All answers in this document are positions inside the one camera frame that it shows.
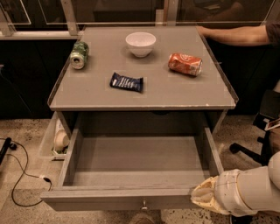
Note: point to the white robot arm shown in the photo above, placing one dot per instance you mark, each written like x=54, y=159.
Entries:
x=242, y=193

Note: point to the orange soda can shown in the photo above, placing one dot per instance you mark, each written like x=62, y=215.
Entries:
x=185, y=64

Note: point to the white cup in bin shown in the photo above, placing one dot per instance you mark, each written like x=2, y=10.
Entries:
x=61, y=140

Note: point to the grey drawer cabinet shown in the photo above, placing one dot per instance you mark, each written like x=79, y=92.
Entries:
x=88, y=89

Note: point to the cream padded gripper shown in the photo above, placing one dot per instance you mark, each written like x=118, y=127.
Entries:
x=228, y=191

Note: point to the grey top drawer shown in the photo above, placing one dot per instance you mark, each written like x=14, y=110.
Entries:
x=133, y=172

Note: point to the green soda can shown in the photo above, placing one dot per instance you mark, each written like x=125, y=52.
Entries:
x=79, y=55

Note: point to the person's bare forearm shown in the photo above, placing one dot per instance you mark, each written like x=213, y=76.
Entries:
x=262, y=35

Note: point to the white bowl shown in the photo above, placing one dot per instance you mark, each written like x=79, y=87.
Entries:
x=140, y=43

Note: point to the dark blue snack packet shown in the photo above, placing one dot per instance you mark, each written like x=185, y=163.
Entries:
x=127, y=83

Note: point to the person's tan trouser leg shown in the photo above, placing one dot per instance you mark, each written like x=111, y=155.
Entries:
x=274, y=140

